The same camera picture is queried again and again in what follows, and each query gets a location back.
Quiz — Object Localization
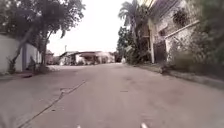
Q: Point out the low building with canopy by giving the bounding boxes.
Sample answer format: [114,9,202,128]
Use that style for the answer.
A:
[58,50,116,66]

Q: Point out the grey concrete road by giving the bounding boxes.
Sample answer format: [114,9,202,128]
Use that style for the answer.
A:
[0,62,224,128]

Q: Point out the palm tree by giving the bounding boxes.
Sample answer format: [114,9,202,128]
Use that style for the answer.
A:
[116,0,151,65]

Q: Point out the raised concrete kerb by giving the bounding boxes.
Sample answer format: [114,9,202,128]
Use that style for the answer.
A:
[131,63,224,90]

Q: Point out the large dark tree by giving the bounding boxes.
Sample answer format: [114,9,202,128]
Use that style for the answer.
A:
[0,0,86,74]

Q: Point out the green bushes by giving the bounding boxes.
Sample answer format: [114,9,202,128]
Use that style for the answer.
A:
[169,0,224,76]

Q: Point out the building with stone wall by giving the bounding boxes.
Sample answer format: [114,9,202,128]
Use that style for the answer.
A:
[138,0,214,65]

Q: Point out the white wall with blue gate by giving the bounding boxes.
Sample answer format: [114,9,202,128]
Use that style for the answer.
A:
[0,34,43,74]

